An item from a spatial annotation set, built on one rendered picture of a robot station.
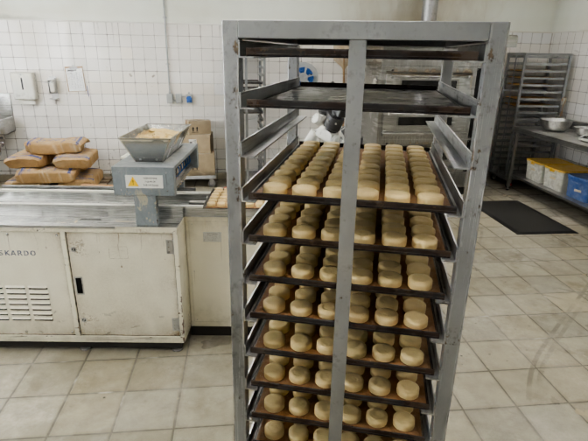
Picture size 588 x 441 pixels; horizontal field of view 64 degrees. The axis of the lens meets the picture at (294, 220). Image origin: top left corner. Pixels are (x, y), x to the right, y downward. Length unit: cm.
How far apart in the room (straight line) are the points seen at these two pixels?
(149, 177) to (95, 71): 452
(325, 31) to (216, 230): 214
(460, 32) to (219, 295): 247
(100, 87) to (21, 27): 114
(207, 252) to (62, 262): 82
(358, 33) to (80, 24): 638
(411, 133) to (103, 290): 433
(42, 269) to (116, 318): 51
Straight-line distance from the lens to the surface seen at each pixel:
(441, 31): 87
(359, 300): 109
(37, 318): 327
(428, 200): 94
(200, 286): 305
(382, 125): 610
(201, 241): 292
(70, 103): 722
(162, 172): 264
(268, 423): 130
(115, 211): 295
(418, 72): 619
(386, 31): 86
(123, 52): 698
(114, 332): 314
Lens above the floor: 177
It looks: 20 degrees down
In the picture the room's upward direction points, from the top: 1 degrees clockwise
